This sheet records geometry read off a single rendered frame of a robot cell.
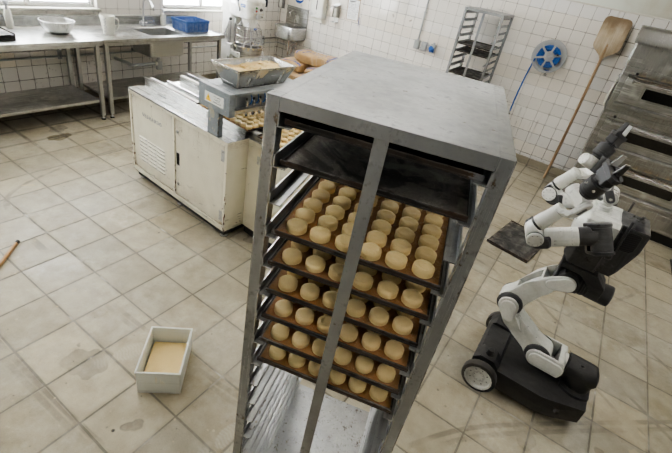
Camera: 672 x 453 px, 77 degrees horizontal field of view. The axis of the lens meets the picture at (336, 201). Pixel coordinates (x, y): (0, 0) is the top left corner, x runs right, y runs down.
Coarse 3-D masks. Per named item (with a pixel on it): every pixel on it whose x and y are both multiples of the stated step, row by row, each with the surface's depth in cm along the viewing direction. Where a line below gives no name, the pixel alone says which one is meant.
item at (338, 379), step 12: (276, 348) 123; (276, 360) 122; (288, 360) 122; (300, 360) 121; (312, 372) 119; (336, 372) 120; (336, 384) 118; (348, 384) 119; (360, 384) 118; (360, 396) 117; (372, 396) 116; (384, 396) 116
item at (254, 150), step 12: (252, 144) 303; (252, 156) 307; (252, 168) 311; (288, 168) 287; (252, 180) 315; (276, 180) 299; (252, 192) 320; (252, 204) 324; (252, 216) 329; (252, 228) 334
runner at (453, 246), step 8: (456, 224) 99; (448, 232) 95; (456, 232) 96; (448, 240) 92; (456, 240) 93; (448, 248) 90; (456, 248) 90; (448, 256) 87; (456, 256) 87; (456, 264) 85
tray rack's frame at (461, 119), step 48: (288, 96) 82; (336, 96) 88; (384, 96) 94; (432, 96) 102; (480, 96) 111; (384, 144) 80; (432, 144) 76; (480, 144) 78; (480, 240) 82; (336, 336) 106; (432, 336) 95; (240, 384) 126; (240, 432) 137; (288, 432) 195; (336, 432) 199
